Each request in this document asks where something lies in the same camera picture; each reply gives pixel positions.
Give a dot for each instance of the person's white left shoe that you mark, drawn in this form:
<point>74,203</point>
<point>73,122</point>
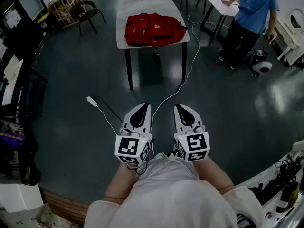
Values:
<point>160,155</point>

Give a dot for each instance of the person's left forearm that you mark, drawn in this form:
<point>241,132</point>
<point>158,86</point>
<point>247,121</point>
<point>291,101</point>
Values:
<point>121,182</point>

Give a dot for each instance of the black armchair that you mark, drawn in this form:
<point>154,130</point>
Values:
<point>83,11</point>

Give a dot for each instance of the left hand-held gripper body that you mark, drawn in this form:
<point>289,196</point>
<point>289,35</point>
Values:
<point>127,146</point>

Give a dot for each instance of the white and black wheeled robot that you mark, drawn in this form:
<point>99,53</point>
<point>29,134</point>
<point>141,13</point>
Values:
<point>261,65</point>

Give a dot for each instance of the white printed paper sheet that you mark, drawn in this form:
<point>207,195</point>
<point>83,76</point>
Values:
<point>28,217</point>

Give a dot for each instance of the purple bag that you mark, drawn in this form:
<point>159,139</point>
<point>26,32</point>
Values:
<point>12,138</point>

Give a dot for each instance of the red backpack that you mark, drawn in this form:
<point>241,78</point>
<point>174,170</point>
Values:
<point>154,30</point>

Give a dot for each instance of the yellow-green shoe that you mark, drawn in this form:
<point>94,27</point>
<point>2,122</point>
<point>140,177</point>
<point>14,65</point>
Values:
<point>26,174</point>

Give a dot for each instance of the small black pouch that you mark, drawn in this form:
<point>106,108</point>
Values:
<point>156,57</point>

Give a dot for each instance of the white boxes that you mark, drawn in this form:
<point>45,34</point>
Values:
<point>16,196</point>

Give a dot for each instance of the person's right forearm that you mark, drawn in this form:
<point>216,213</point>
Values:
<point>213,174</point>

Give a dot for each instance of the white power strip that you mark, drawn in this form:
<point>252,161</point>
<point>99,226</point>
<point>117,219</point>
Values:
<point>92,101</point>

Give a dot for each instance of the grey marble table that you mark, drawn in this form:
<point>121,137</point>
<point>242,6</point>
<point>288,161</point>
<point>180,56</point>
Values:
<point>147,3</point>

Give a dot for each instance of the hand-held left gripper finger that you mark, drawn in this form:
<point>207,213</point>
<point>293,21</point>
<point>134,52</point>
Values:
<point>129,117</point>
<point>147,122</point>

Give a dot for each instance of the person's white shirt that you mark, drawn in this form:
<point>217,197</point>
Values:
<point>171,198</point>

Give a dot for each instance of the white ornate cabinet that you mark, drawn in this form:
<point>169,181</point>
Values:
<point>289,32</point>

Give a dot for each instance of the white table with black legs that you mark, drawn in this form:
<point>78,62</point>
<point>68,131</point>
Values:
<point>221,3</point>

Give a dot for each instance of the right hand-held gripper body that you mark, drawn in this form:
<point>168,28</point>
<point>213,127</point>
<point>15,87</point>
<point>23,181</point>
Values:
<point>196,142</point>

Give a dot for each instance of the white flat boards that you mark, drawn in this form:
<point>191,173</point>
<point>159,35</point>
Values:
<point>10,79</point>

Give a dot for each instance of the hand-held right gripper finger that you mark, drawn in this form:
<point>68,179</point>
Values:
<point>178,120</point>
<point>195,117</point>

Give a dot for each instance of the wooden crate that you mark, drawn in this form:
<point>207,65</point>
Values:
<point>64,6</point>

